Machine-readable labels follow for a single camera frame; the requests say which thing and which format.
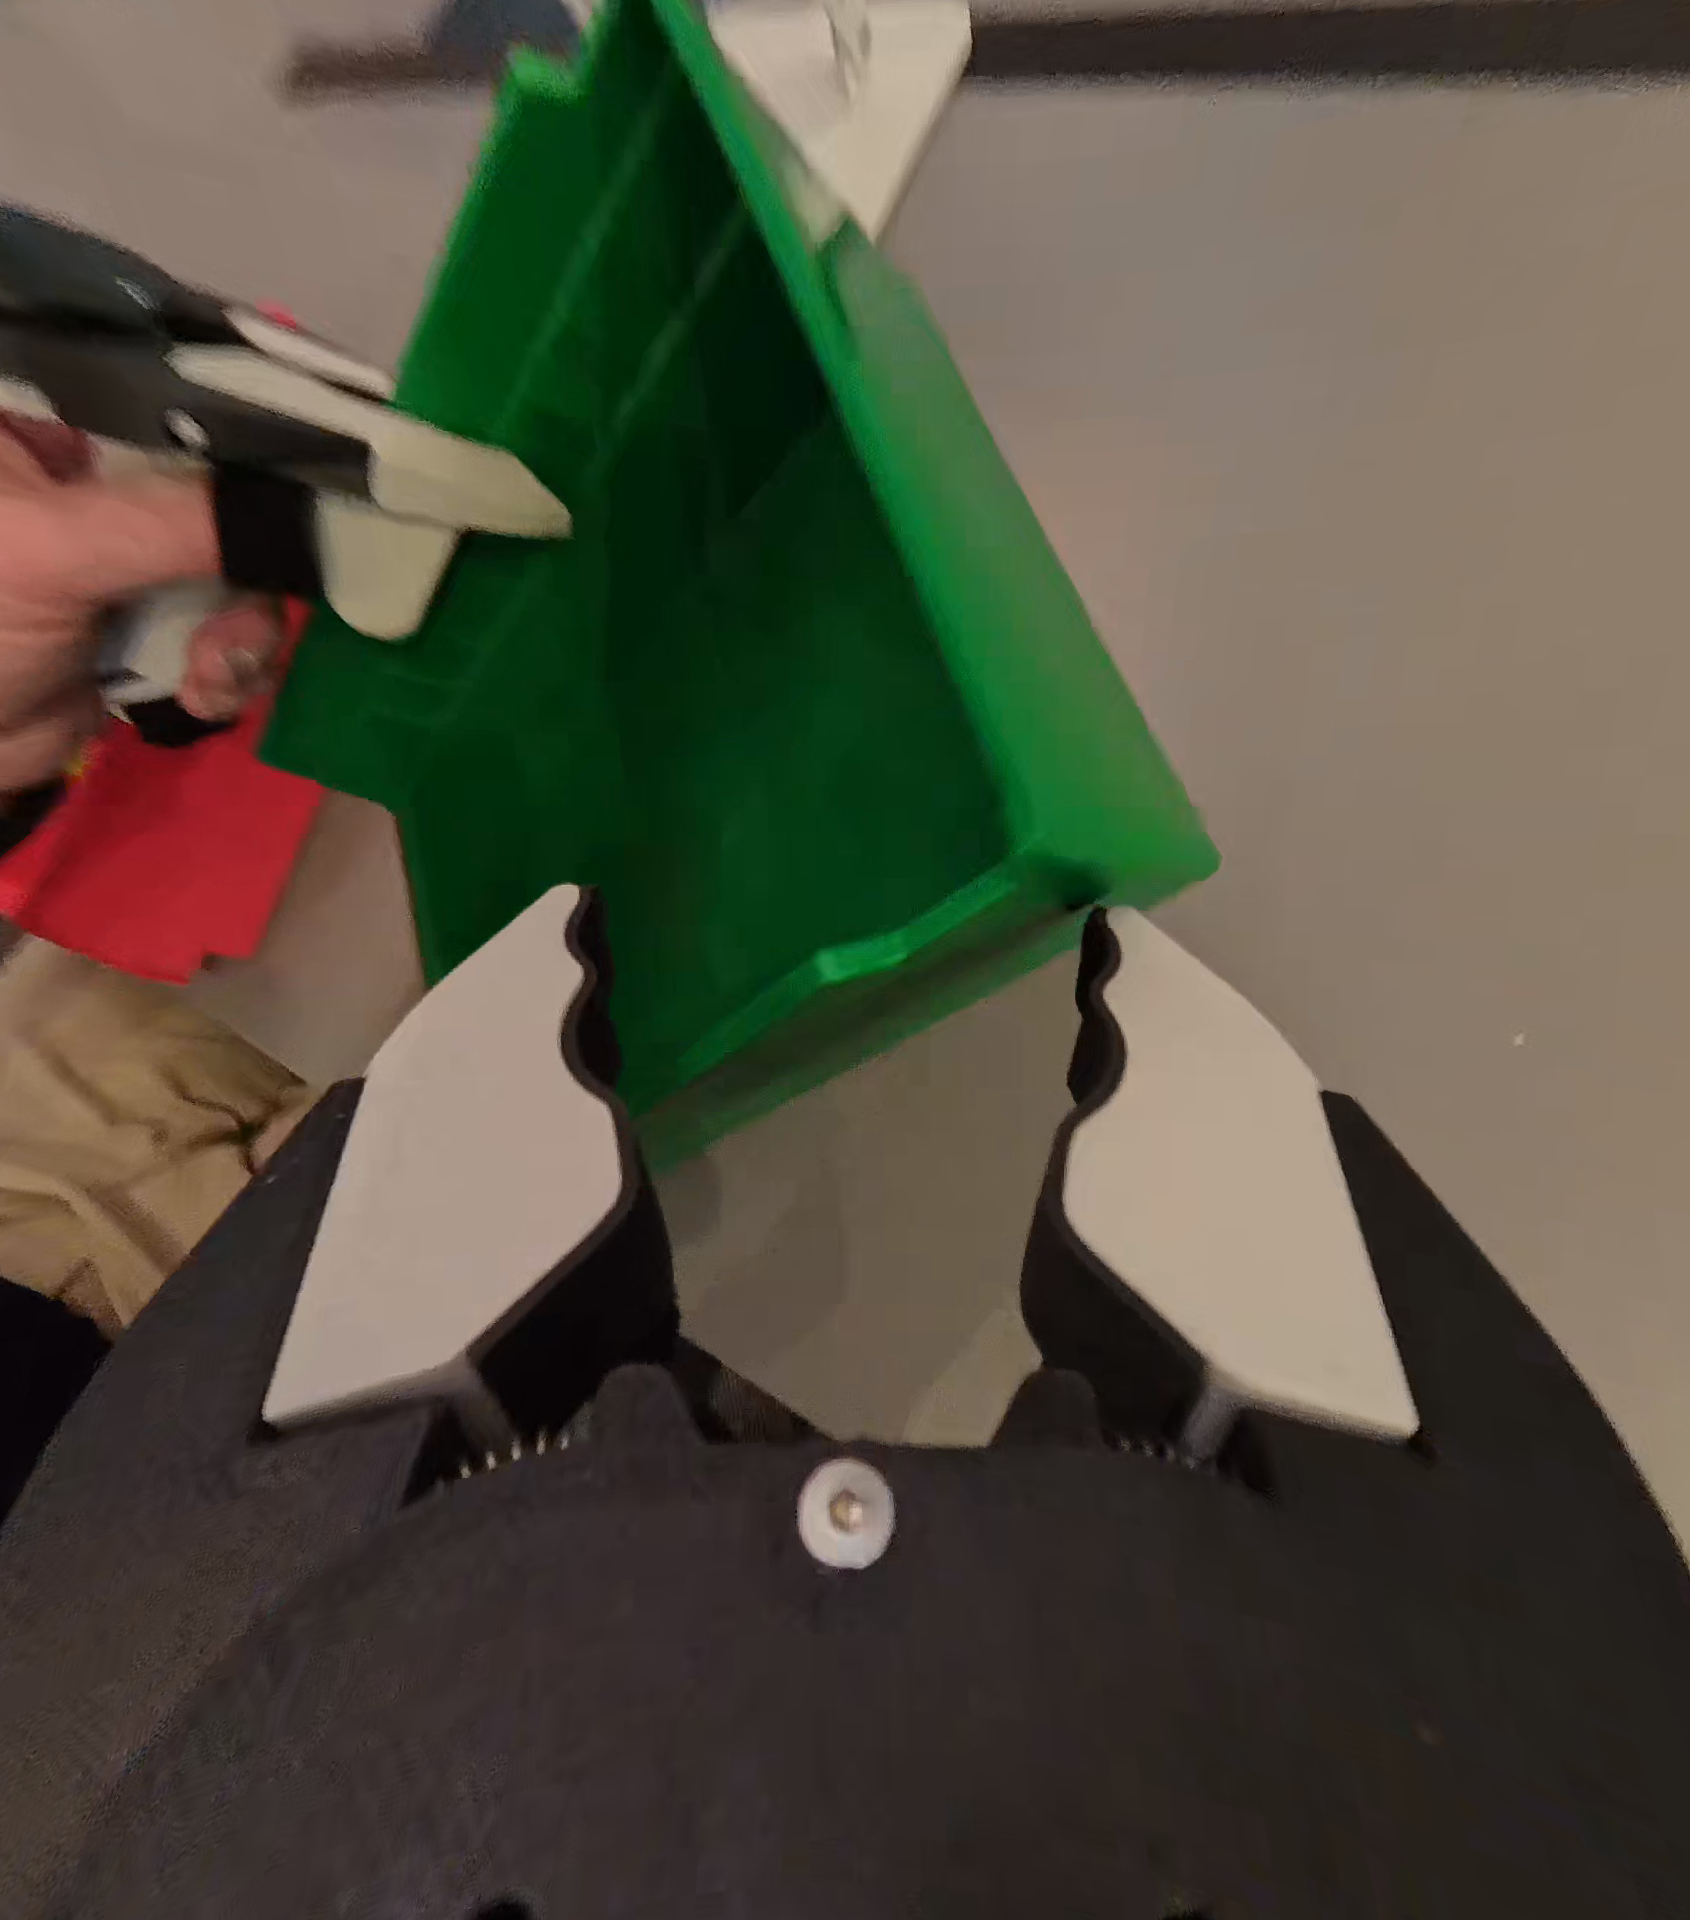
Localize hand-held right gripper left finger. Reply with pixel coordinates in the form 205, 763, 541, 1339
260, 886, 676, 1443

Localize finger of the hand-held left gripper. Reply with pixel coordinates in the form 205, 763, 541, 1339
309, 495, 466, 645
169, 343, 576, 543

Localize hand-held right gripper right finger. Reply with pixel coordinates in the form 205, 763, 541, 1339
1021, 906, 1420, 1464

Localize green plastic storage bin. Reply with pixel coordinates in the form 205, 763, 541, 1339
257, 0, 1222, 1173

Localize white object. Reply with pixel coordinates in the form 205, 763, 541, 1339
707, 0, 974, 245

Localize red plastic bin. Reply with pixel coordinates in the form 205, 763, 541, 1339
0, 599, 326, 988

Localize person's beige trouser leg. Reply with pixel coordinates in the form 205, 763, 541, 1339
0, 929, 325, 1341

